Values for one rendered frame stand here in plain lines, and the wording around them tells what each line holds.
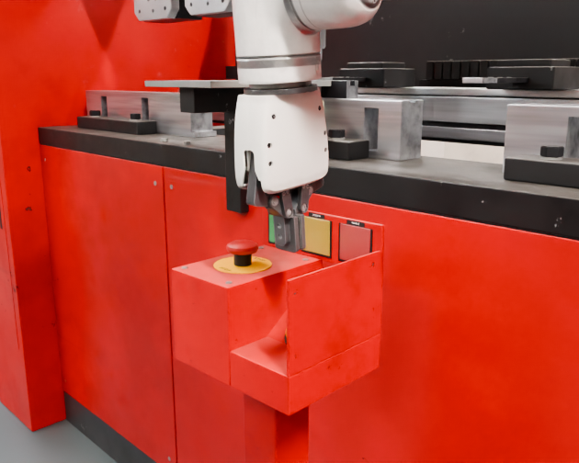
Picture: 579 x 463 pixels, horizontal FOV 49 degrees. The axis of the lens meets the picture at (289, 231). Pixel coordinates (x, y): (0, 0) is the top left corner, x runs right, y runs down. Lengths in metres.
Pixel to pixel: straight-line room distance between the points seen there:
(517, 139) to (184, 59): 1.35
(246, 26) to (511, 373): 0.53
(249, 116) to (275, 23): 0.09
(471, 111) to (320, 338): 0.69
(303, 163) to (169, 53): 1.42
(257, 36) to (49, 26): 1.29
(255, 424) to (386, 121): 0.51
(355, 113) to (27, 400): 1.34
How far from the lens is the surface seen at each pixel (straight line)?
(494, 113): 1.23
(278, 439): 0.80
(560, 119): 0.90
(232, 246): 0.76
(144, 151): 1.37
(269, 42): 0.61
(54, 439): 2.01
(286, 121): 0.63
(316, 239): 0.80
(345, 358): 0.73
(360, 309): 0.73
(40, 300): 1.92
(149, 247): 1.41
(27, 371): 1.98
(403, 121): 1.02
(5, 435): 2.08
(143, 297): 1.47
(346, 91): 1.11
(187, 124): 1.44
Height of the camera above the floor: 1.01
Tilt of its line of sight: 14 degrees down
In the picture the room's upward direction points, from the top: straight up
